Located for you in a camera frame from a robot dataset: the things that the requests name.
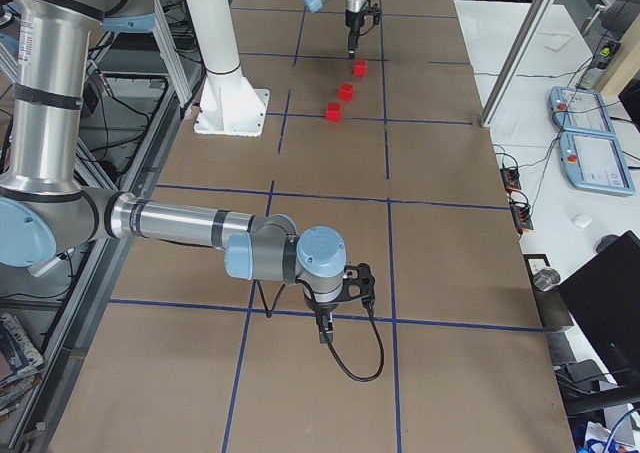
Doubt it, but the black monitor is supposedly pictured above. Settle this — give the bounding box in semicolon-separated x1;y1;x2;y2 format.
559;231;639;385

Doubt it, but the stack of books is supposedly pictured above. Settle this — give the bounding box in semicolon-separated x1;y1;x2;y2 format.
1;312;45;421

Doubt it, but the metal cup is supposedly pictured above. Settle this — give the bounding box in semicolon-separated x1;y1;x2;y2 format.
532;266;561;292

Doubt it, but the red block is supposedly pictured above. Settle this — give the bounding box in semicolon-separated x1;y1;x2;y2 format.
338;82;355;102
352;58;368;78
325;102;342;122

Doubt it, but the lower blue teach pendant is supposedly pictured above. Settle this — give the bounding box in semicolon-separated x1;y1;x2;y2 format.
559;130;636;196

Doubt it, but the white camera pole base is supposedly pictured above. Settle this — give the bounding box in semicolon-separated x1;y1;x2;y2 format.
186;0;270;137

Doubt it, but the small white puck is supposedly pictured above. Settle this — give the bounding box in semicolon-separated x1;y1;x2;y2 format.
572;214;592;229

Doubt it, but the aluminium frame post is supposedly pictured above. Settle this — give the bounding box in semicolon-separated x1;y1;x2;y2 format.
479;0;555;128

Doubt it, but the black computer mouse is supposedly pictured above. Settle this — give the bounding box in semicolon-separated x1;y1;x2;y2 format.
595;234;619;254

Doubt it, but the upper blue teach pendant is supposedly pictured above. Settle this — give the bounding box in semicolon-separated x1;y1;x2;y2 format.
549;86;615;134

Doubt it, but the blue teach pendant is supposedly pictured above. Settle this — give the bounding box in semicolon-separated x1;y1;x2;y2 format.
549;86;615;134
559;130;636;196

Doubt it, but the orange black connector box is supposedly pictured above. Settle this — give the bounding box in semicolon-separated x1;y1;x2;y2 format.
500;166;521;192

